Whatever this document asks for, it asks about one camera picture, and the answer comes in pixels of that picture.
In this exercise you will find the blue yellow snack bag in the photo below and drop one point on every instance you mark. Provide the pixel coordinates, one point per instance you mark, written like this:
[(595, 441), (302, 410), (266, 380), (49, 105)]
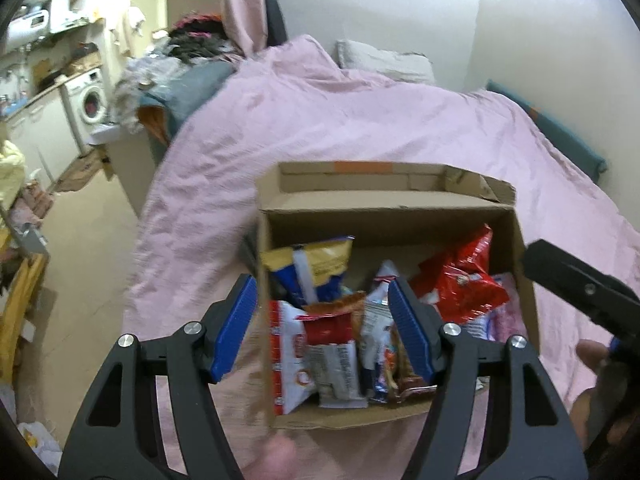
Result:
[(320, 257)]

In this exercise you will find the teal cushion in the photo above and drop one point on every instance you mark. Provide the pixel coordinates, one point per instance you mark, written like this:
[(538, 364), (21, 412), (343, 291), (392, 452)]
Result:
[(565, 140)]

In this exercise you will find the white cylindrical canister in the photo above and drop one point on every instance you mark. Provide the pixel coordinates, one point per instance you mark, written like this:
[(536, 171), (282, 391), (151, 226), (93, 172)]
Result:
[(60, 15)]

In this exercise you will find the dark clothes pile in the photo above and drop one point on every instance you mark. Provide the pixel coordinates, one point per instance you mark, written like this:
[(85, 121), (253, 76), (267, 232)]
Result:
[(200, 35)]

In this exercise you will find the grey metal bracket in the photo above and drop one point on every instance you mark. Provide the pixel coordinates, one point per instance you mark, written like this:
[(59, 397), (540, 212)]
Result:
[(32, 240)]

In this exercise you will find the beige hanging towel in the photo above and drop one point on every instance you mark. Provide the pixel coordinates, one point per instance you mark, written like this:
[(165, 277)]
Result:
[(125, 30)]

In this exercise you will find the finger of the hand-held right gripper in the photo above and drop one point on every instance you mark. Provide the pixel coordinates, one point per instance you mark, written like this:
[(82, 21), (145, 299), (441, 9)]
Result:
[(565, 275)]

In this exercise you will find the white crumpled clothes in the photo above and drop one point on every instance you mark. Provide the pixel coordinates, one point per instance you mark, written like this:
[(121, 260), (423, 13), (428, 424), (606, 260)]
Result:
[(140, 85)]

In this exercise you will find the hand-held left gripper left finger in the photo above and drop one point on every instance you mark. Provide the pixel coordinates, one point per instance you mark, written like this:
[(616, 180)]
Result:
[(232, 330)]

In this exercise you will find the patterned floor rug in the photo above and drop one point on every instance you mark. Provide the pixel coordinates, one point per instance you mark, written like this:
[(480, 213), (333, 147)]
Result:
[(82, 172)]

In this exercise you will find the small brown cardboard box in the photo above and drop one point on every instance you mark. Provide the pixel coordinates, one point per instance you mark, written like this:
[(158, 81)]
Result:
[(82, 62)]

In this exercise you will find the brown white snack packet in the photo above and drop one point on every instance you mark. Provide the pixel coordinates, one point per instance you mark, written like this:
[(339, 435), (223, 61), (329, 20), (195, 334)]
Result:
[(410, 392)]

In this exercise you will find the white washing machine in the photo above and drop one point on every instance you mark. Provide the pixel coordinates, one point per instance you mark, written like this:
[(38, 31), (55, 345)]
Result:
[(87, 105)]

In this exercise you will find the white red circle packet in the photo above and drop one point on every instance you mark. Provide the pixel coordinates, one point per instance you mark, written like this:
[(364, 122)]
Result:
[(290, 360)]

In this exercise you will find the person's right hand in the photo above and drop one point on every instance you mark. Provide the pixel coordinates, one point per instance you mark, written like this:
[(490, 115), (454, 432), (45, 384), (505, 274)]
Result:
[(592, 355)]

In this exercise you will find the white kitchen base cabinets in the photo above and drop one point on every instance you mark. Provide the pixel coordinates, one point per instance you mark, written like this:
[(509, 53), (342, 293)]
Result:
[(45, 135)]

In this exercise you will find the yellow white plastic bag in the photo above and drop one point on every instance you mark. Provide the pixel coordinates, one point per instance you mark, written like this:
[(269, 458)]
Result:
[(37, 440)]

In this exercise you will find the red white snack bag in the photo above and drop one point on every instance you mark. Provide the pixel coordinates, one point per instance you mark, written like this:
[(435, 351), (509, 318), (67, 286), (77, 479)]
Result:
[(335, 370)]

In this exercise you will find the pink duvet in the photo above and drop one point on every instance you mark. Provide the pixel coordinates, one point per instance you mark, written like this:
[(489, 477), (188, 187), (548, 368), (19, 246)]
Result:
[(350, 120)]

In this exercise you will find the pale yellow quilt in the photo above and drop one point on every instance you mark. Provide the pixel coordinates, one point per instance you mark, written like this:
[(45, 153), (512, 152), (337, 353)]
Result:
[(10, 170)]

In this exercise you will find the white water heater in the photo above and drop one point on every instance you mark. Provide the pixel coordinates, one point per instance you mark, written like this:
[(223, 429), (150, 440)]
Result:
[(27, 27)]

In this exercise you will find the yellow wooden rack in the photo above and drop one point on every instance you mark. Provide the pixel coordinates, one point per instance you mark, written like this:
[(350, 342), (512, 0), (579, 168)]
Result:
[(22, 310)]

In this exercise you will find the grey white pillow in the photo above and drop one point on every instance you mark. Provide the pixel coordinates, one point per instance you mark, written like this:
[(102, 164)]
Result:
[(385, 62)]

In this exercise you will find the blue white snack packet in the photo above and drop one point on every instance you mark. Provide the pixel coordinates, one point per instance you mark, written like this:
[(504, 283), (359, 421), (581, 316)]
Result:
[(375, 320)]

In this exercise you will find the pink curtain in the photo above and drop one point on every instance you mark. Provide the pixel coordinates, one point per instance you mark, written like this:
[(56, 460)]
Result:
[(242, 5)]

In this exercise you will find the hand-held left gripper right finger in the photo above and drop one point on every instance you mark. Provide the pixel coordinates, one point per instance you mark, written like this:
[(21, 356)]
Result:
[(410, 330)]

